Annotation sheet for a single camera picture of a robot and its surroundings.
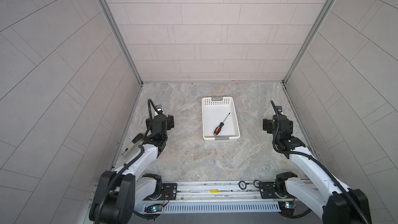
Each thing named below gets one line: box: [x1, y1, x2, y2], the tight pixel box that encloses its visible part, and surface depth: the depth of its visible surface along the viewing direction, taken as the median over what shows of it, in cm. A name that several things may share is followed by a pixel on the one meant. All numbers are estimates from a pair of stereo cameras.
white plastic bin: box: [201, 96, 241, 143], surface depth 99 cm
